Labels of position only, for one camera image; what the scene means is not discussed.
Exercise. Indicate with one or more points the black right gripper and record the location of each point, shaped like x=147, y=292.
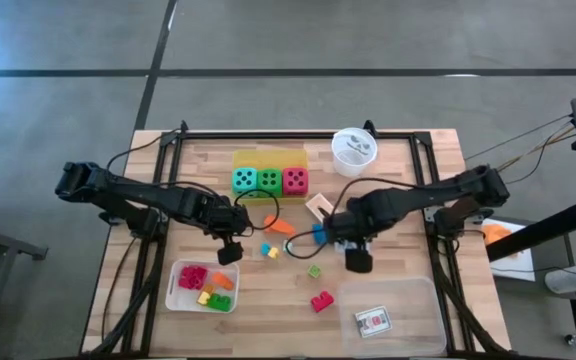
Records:
x=363, y=217

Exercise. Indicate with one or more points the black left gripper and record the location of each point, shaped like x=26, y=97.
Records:
x=225, y=217

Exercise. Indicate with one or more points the dark blue toy block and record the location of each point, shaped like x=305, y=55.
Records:
x=319, y=237

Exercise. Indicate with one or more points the orange wedge toy block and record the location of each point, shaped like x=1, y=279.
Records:
x=223, y=281

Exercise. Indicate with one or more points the blue small toy block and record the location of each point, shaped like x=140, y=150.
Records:
x=265, y=248

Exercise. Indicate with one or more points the red large toy block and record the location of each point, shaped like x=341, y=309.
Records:
x=201, y=278
x=186, y=277

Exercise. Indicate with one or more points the lime green toy block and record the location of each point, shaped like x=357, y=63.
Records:
x=314, y=271

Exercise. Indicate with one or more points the small tan square dish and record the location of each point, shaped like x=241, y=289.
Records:
x=315, y=202

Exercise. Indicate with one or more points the green large toy block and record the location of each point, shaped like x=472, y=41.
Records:
x=219, y=302

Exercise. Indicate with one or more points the pale yellow toy block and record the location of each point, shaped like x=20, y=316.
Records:
x=203, y=298

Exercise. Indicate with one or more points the mint small toy block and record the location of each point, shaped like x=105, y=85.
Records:
x=289, y=246

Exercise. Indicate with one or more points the orange curved toy block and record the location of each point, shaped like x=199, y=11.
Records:
x=280, y=227

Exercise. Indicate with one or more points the teal foam die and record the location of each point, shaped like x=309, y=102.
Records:
x=244, y=182

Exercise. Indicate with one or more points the red foam die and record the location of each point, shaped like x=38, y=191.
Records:
x=295, y=182

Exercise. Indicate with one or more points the green foam die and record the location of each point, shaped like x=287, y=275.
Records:
x=270, y=182

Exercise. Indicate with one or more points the playing card box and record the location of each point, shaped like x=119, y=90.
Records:
x=373, y=321

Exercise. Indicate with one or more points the clear plastic bin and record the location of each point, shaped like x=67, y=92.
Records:
x=418, y=310

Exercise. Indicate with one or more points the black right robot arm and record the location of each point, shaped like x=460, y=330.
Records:
x=443, y=192

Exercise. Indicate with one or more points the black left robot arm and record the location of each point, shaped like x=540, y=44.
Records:
x=118, y=192

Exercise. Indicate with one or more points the orange flat studded block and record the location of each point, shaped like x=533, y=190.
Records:
x=209, y=288

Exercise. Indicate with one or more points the red stepped toy block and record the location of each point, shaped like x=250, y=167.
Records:
x=322, y=301

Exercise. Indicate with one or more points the white round cup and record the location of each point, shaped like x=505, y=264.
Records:
x=340, y=165

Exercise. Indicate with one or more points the grey metal piece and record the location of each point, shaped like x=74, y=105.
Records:
x=353, y=136
x=359, y=147

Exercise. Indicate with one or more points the yellow translucent bin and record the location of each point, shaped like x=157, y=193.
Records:
x=268, y=157

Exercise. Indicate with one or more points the orange object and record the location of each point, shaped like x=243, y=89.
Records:
x=498, y=233

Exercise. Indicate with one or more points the white paper sheet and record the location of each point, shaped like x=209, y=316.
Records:
x=518, y=265

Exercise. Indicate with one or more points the black slanted beam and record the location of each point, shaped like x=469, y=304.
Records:
x=538, y=230

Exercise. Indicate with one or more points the caster wheel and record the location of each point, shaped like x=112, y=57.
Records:
x=574, y=341

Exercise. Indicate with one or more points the black aluminium table frame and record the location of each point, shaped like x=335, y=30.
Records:
x=398, y=134

